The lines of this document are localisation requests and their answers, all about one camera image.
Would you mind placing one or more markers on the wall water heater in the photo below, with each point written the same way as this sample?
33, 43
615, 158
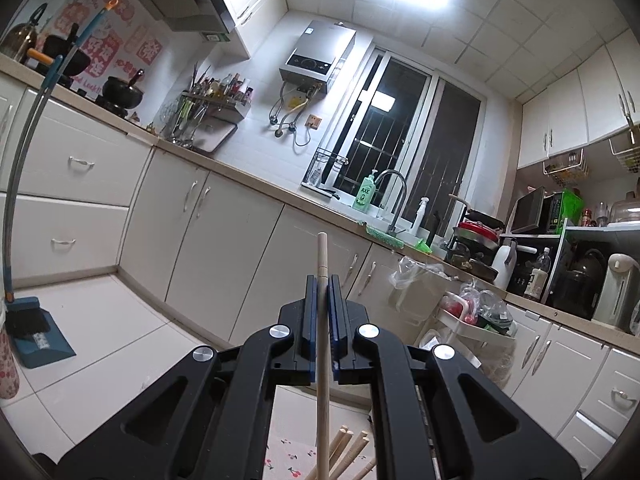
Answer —
318, 56

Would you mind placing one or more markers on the chrome kitchen faucet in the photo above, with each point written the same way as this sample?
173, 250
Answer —
400, 200

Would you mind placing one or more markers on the white electric water boiler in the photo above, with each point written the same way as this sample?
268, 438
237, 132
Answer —
620, 292

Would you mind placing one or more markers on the white spray bottle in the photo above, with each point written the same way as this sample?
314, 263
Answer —
420, 214

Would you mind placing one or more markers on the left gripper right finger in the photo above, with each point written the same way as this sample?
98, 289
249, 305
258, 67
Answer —
365, 354

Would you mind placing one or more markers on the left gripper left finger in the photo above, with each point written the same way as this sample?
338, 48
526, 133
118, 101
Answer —
242, 384

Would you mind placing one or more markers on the black wok on stove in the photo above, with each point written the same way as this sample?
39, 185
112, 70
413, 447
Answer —
123, 93

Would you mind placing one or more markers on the wooden chopstick on table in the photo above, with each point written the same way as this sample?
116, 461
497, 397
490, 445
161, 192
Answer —
337, 446
350, 455
360, 475

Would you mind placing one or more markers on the black microwave oven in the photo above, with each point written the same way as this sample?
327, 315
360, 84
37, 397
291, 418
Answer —
538, 212

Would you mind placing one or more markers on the white wire storage rack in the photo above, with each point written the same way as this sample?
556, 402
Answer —
475, 321

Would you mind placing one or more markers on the metal kettle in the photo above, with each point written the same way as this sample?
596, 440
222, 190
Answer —
22, 37

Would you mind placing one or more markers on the plastic bag trash bin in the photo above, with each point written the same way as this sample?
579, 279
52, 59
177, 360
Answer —
9, 380

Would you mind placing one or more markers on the green dish soap bottle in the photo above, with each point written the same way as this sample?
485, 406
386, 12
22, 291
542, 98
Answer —
365, 193

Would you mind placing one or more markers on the utensil rack on counter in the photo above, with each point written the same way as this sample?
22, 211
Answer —
208, 111

